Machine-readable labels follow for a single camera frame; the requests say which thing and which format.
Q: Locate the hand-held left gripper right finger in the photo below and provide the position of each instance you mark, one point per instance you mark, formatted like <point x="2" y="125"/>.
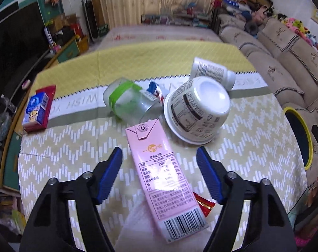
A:
<point x="208" y="173"/>

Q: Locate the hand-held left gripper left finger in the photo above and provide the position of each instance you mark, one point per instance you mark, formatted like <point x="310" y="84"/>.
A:
<point x="109" y="176"/>

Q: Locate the black bin with yellow rim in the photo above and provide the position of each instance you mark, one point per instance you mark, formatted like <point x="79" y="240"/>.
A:
<point x="299" y="134"/>

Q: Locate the pink drink carton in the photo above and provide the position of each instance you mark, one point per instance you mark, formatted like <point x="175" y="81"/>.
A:
<point x="159" y="168"/>

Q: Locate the white yogurt tub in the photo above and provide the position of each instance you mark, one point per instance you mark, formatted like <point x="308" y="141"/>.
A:
<point x="201" y="105"/>

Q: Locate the clear cup with green label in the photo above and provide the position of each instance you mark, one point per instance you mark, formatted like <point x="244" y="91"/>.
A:
<point x="127" y="99"/>

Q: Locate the blue and red snack box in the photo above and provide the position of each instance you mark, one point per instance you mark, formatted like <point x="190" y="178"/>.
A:
<point x="50" y="102"/>

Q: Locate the red candy wrapper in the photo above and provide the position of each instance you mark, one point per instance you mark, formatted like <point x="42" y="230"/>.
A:
<point x="205" y="204"/>

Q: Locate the patterned tablecloth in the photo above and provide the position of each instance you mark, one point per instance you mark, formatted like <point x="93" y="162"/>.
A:
<point x="77" y="141"/>

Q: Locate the beige sofa with deer covers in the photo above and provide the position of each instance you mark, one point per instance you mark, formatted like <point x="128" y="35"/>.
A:
<point x="279" y="65"/>

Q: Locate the blue red snack wrapper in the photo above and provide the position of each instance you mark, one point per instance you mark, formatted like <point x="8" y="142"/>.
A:
<point x="155" y="90"/>

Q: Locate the blue white small carton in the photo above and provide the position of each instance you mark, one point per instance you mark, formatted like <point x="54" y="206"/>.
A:
<point x="35" y="110"/>

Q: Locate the white pill bottle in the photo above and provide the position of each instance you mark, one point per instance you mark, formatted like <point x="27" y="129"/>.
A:
<point x="211" y="69"/>

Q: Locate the shelf of books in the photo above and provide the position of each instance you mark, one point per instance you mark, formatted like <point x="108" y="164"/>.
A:
<point x="6" y="210"/>

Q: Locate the row of plush toys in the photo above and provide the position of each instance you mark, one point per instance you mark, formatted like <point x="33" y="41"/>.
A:
<point x="300" y="29"/>

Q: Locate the glass ashtray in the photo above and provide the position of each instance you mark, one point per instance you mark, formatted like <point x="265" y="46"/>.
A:
<point x="1" y="126"/>

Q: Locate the clear water bottle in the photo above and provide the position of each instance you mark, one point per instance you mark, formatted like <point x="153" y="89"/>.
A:
<point x="8" y="103"/>

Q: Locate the small pink object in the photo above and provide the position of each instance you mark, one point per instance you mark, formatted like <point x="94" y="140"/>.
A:
<point x="26" y="84"/>

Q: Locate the grey neck pillow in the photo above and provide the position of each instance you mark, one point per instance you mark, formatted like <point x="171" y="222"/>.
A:
<point x="250" y="27"/>

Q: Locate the black box with green label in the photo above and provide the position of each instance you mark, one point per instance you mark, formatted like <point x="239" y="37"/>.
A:
<point x="103" y="31"/>

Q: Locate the floral print mat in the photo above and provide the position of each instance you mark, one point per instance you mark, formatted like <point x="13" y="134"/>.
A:
<point x="153" y="35"/>

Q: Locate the red bag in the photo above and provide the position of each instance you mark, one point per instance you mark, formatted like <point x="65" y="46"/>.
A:
<point x="77" y="30"/>

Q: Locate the pile of books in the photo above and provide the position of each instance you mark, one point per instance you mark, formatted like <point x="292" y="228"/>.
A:
<point x="174" y="18"/>

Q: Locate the black tower fan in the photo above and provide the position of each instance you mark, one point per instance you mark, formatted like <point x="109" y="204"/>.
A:
<point x="90" y="18"/>

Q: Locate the black flat television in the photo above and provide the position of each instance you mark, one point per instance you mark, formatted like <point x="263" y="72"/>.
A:
<point x="14" y="47"/>

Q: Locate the open cardboard box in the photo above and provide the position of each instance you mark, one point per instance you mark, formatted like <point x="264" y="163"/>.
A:
<point x="64" y="22"/>

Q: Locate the blue star print bag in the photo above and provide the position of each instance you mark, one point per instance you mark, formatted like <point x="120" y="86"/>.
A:
<point x="230" y="2"/>

